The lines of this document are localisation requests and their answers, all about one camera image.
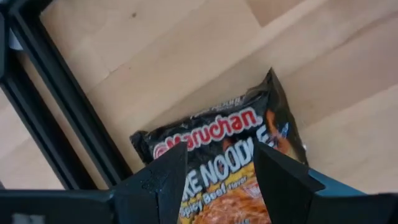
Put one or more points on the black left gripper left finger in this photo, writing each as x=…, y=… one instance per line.
x=155, y=193

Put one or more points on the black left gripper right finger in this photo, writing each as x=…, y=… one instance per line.
x=280, y=186

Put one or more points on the black aluminium table frame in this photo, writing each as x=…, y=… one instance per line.
x=71, y=102

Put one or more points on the black Fire Noodle pack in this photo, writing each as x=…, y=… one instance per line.
x=217, y=130

